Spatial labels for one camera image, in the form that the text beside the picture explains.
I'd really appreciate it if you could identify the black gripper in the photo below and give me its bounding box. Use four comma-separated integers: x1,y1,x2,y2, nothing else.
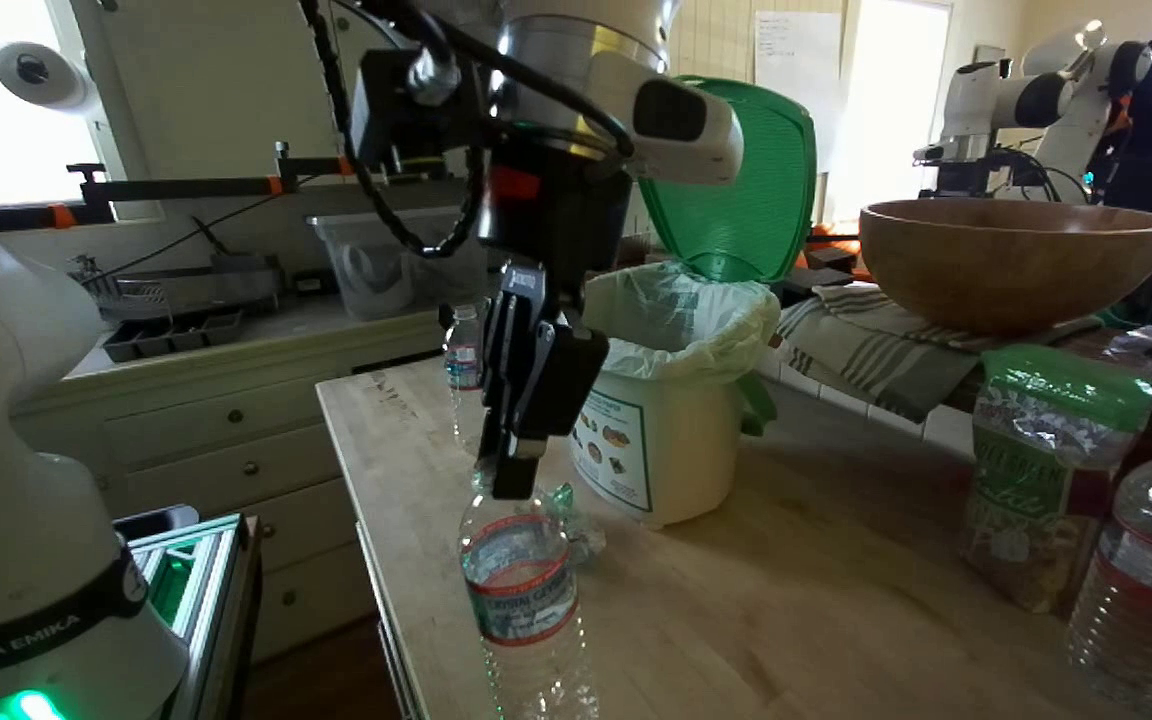
480,138,632,498

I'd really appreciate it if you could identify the clear water bottle red label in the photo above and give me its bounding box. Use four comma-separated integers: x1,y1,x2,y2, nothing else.
458,460,601,720

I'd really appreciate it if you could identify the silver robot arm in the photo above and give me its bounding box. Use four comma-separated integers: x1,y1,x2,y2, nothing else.
302,0,743,498

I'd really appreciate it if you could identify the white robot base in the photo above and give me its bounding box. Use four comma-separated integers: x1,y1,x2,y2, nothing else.
0,242,188,720

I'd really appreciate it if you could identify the small clear water bottle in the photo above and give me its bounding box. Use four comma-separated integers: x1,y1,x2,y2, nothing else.
444,305,486,392

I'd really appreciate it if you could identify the white compost bin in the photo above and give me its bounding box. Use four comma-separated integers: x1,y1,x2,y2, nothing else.
574,362,748,528

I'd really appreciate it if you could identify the green bin lid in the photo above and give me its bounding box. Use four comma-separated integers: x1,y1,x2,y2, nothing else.
641,76,815,283

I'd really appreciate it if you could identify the crumpled green candy wrapper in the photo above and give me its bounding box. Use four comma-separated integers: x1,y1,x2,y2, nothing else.
544,482,604,562

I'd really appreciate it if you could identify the clear plastic storage tub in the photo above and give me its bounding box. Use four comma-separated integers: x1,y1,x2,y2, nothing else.
313,213,487,318

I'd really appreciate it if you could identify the folded newspaper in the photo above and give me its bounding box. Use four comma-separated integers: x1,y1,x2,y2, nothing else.
763,287,995,457

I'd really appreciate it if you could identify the white drawer cabinet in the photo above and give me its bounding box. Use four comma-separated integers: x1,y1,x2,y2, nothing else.
19,305,441,660

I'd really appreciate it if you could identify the green white open drawer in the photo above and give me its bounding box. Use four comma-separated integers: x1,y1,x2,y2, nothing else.
117,505,262,720

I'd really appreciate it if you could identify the large wooden bowl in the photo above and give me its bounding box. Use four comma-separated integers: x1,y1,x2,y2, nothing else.
860,197,1152,337

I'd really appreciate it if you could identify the green snack bag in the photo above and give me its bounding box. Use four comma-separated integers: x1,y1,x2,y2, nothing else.
966,344,1152,613

